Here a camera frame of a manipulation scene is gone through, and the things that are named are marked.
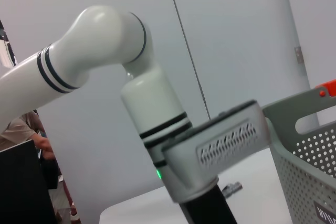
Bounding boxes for metal door hinge plate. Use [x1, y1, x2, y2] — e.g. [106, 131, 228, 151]
[293, 46, 304, 65]

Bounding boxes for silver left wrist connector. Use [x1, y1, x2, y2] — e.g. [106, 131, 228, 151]
[222, 182, 244, 197]

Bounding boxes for red white striped cone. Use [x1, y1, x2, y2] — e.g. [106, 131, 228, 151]
[69, 202, 81, 224]

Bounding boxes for grey perforated storage bin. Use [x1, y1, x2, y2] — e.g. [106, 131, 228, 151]
[262, 89, 336, 224]

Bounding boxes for seated person beige shirt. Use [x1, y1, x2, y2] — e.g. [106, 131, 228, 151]
[0, 111, 55, 162]

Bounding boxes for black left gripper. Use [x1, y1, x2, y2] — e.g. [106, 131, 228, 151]
[180, 182, 238, 224]

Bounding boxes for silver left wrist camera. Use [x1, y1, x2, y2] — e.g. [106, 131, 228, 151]
[161, 100, 271, 204]

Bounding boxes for black computer monitor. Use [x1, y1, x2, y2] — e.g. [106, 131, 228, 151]
[0, 140, 57, 224]

